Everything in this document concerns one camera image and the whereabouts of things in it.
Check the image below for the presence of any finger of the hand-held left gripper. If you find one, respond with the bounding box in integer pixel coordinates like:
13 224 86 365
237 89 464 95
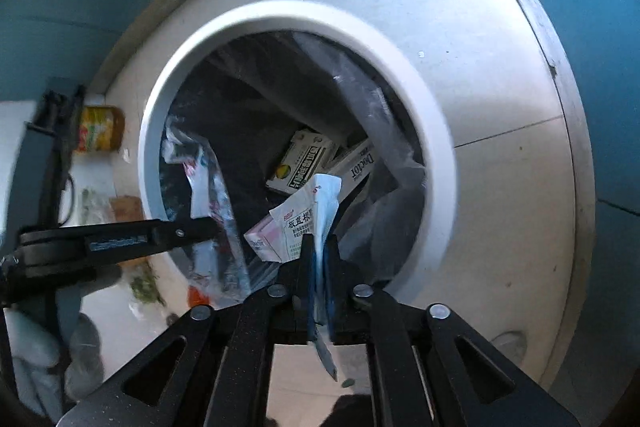
147 217 222 254

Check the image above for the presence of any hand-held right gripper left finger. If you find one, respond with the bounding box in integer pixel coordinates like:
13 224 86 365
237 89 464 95
57 234 317 427

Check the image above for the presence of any clear plastic bin liner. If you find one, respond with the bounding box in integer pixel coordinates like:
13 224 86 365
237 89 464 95
160 32 428 288

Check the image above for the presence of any long white carton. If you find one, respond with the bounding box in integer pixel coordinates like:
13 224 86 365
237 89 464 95
324 138 377 198

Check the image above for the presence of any red scrap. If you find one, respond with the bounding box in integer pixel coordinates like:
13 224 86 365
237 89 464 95
187 286 212 309

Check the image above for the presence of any white round trash bin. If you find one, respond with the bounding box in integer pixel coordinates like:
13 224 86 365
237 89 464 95
137 1 459 309

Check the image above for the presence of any orange brown packet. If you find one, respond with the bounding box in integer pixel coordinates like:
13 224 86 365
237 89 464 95
110 195 145 222

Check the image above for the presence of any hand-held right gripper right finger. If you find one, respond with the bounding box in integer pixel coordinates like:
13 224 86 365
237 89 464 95
324 241 582 427

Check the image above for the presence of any clear plastic wrapper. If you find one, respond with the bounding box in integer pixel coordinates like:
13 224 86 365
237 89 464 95
160 116 252 305

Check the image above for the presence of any yellow snack packet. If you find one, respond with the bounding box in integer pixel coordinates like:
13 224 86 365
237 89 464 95
74 105 126 153

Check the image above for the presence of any green white medicine box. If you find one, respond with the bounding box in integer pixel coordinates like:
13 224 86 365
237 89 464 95
266 129 340 196

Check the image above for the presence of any pink white box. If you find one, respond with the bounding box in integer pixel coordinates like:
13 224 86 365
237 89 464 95
243 216 292 264

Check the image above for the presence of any green leafy scrap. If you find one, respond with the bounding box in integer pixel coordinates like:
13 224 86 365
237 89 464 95
129 264 162 309

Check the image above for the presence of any person's left hand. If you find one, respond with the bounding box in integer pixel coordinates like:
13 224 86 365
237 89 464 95
4 306 107 414

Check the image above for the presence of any white blue sachet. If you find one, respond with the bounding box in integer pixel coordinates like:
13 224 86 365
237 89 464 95
269 173 346 384

